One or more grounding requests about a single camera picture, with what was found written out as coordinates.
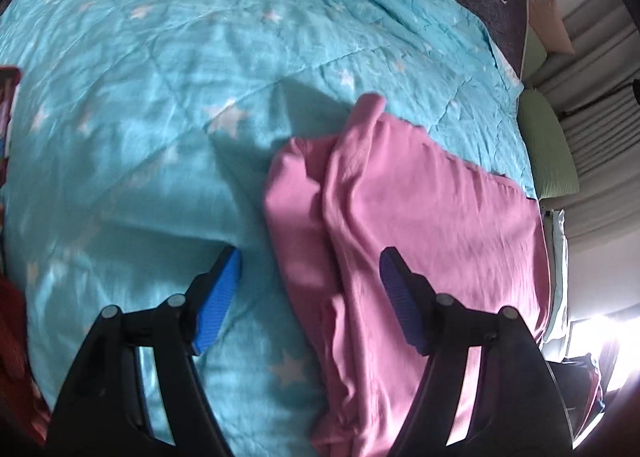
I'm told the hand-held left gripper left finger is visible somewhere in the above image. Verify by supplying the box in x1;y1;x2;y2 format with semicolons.
44;244;244;457

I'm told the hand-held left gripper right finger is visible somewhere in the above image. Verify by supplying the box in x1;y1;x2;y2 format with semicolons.
378;246;575;457

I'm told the pink garment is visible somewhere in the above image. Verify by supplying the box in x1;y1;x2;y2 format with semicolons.
262;93;553;457

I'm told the white folded cloth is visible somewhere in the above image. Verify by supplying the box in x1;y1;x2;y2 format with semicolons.
541;210;572;350

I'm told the dark cloth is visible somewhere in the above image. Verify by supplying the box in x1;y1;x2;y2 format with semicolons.
545;356;607;434

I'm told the turquoise star-print blanket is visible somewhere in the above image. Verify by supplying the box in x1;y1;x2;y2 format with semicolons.
0;0;538;448

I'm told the red white patterned garment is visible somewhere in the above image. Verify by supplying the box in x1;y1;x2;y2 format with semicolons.
0;277;52;444

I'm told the large green pillow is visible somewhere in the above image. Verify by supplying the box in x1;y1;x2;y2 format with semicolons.
517;88;581;200

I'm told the small green pillow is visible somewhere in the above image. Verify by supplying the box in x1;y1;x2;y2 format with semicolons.
520;30;548;85

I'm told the dark red smartphone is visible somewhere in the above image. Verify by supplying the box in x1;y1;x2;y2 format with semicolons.
0;66;23;158

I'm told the grey pleated curtain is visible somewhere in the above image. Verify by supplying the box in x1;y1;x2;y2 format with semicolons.
525;0;640;318

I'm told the pink pillow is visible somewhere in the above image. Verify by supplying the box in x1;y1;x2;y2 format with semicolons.
529;0;576;55

